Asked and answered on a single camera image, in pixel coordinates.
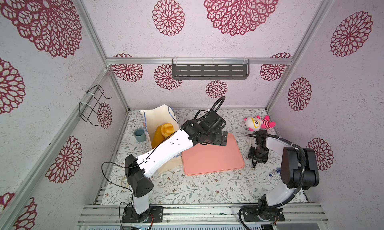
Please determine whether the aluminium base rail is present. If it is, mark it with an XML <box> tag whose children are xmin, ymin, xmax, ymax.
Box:
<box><xmin>77</xmin><ymin>203</ymin><xmax>329</xmax><ymax>227</ymax></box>

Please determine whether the teal ceramic cup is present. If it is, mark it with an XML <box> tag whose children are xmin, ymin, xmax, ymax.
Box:
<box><xmin>134</xmin><ymin>128</ymin><xmax>147</xmax><ymax>143</ymax></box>

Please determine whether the black wire wall rack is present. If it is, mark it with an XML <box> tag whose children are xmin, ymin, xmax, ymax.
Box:
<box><xmin>78</xmin><ymin>85</ymin><xmax>113</xmax><ymax>129</ymax></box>

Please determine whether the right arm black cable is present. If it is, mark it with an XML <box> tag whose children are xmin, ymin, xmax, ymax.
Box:
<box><xmin>238</xmin><ymin>133</ymin><xmax>307</xmax><ymax>230</ymax></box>

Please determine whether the grey wall shelf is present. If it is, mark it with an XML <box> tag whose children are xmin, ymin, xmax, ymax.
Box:
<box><xmin>171</xmin><ymin>59</ymin><xmax>250</xmax><ymax>80</ymax></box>

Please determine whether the blue checkered paper bag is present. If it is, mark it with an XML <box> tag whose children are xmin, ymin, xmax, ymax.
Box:
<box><xmin>139</xmin><ymin>103</ymin><xmax>183</xmax><ymax>174</ymax></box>

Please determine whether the pink white plush toy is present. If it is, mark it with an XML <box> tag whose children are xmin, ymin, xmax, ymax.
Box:
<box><xmin>244</xmin><ymin>116</ymin><xmax>276</xmax><ymax>132</ymax></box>

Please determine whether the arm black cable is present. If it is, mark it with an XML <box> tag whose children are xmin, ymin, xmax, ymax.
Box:
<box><xmin>238</xmin><ymin>133</ymin><xmax>307</xmax><ymax>230</ymax></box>
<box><xmin>101</xmin><ymin>96</ymin><xmax>226</xmax><ymax>230</ymax></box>

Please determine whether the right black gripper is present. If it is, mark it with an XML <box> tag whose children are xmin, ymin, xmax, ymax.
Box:
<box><xmin>247</xmin><ymin>146</ymin><xmax>268</xmax><ymax>163</ymax></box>

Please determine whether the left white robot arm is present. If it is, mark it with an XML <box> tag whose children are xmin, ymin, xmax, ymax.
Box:
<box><xmin>125</xmin><ymin>111</ymin><xmax>228</xmax><ymax>215</ymax></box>

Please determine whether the pink plastic tray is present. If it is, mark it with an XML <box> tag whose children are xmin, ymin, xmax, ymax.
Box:
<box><xmin>182</xmin><ymin>133</ymin><xmax>245</xmax><ymax>176</ymax></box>

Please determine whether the long baguette bread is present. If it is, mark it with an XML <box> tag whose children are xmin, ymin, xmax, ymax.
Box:
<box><xmin>152</xmin><ymin>126</ymin><xmax>165</xmax><ymax>149</ymax></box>

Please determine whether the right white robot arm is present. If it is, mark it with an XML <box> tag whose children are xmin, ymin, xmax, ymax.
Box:
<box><xmin>248</xmin><ymin>130</ymin><xmax>320</xmax><ymax>209</ymax></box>

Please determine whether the blue marker pen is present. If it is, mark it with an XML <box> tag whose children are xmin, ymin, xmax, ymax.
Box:
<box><xmin>269</xmin><ymin>169</ymin><xmax>281</xmax><ymax>178</ymax></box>

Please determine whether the small bundt cake bread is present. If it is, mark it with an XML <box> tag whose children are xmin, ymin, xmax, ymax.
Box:
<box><xmin>161</xmin><ymin>123</ymin><xmax>175</xmax><ymax>138</ymax></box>

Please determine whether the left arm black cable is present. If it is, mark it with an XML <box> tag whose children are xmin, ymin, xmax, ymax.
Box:
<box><xmin>101</xmin><ymin>96</ymin><xmax>226</xmax><ymax>230</ymax></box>

